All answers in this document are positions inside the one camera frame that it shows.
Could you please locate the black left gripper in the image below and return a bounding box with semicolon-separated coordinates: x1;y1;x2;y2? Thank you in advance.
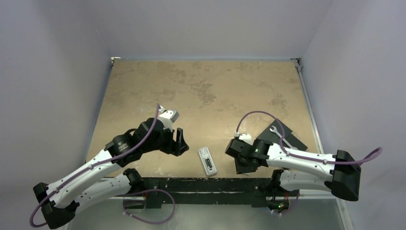
142;124;188;155

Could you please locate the white remote control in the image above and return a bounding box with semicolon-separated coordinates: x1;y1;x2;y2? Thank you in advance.
198;147;217;176

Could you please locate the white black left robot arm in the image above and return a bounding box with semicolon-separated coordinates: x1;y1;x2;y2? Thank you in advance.
33;118;189;230

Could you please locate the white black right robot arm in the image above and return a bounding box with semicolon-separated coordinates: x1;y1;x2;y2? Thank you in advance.
225;138;361;201

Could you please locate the black foam block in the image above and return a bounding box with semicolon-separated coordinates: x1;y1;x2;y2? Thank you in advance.
256;118;308;153

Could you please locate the silver open-end wrench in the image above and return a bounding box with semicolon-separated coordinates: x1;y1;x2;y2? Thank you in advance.
270;126;298;150

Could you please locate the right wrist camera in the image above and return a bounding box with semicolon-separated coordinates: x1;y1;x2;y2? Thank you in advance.
234;132;253;143

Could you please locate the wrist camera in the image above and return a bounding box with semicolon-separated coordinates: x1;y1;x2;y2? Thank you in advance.
234;132;253;143
158;106;180;131

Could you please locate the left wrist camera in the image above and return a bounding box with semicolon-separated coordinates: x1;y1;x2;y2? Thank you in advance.
158;106;180;131

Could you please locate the aluminium frame base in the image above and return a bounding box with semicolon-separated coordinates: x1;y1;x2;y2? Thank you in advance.
57;176;353;230

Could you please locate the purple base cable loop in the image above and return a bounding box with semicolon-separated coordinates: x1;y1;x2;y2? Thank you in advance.
123;189;176;225

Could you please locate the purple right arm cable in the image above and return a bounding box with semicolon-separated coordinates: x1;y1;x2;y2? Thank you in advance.
236;111;383;166

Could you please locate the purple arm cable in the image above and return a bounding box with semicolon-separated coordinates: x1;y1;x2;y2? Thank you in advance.
236;111;383;166
29;103;161;228

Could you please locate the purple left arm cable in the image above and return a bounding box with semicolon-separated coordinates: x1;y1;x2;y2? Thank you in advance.
29;103;161;228

